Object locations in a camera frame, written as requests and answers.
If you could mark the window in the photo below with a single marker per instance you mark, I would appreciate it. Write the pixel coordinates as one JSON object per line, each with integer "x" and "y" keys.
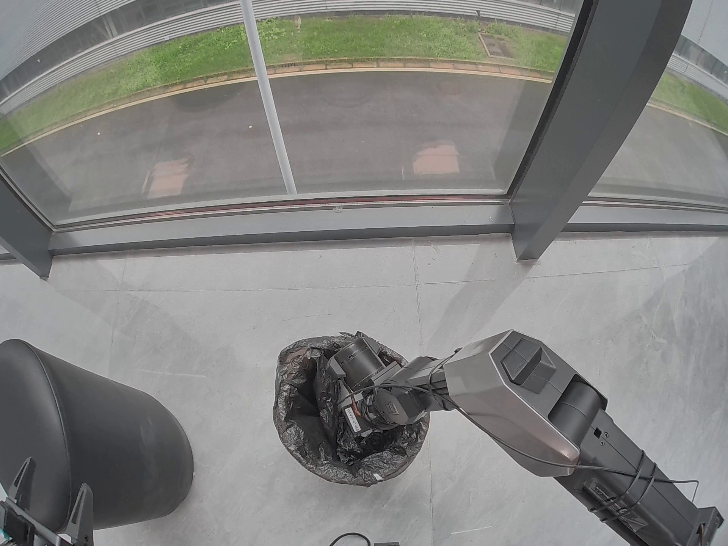
{"x": 398, "y": 106}

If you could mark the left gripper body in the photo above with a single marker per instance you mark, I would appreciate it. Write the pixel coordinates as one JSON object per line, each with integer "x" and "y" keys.
{"x": 48, "y": 536}

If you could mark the black plastic bag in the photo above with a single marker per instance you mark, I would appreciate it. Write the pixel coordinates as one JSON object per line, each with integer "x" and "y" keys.
{"x": 301, "y": 418}

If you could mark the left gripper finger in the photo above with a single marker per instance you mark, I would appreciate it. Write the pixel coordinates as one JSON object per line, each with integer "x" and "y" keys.
{"x": 23, "y": 487}
{"x": 81, "y": 518}

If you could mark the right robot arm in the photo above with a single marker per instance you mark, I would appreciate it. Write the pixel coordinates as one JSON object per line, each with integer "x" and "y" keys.
{"x": 512, "y": 407}

